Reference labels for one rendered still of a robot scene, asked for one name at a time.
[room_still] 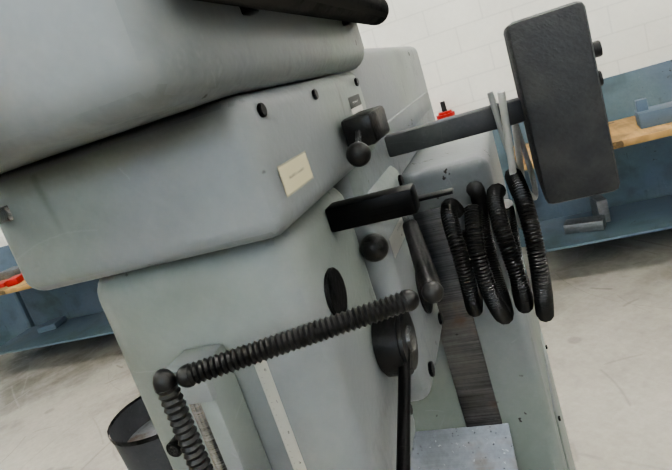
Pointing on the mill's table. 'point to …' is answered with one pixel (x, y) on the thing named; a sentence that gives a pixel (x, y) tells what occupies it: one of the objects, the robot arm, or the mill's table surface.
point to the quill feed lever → (388, 359)
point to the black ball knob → (374, 247)
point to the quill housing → (292, 446)
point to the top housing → (137, 54)
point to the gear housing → (180, 183)
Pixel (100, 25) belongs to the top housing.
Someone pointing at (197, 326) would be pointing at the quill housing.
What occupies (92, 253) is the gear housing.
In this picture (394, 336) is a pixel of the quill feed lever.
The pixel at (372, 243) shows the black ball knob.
